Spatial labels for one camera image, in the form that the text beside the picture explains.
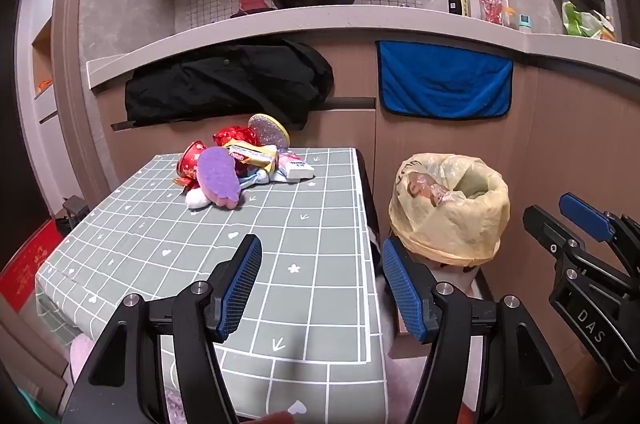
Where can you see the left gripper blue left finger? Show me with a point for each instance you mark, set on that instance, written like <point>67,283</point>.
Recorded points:
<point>232,282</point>

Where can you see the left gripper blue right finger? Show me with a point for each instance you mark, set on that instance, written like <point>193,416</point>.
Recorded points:
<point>412,285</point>

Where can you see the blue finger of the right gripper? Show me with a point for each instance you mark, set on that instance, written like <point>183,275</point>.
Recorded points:
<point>586,217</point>
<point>552,235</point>

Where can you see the red paper cup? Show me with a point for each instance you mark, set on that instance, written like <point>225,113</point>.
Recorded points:
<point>188,162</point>

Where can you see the yellow round sponge pad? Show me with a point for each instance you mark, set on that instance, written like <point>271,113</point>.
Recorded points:
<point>269,131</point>

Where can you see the trash bin with yellow bag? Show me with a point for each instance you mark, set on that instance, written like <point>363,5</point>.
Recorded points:
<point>449,211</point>

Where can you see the green grid tablecloth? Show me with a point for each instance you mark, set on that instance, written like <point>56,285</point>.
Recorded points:
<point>132,277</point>

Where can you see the purple sponge pad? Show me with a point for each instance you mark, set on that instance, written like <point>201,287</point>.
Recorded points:
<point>217,178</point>

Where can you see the yellow white candy box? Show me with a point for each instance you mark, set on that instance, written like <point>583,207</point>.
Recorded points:
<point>264,157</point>

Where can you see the red crumpled plastic bag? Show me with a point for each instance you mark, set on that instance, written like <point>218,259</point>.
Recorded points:
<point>236,132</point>

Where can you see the green plastic bag on counter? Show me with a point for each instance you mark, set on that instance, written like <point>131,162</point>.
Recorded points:
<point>591,25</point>

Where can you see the small teal timer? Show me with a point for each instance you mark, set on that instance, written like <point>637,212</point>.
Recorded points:
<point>524,23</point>

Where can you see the black jacket on counter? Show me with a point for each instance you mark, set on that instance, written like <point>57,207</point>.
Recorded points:
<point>279,77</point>

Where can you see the red box on floor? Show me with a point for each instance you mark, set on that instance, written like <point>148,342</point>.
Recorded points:
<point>17,281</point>

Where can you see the blue hanging towel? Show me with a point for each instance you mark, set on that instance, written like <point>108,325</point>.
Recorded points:
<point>429,81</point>

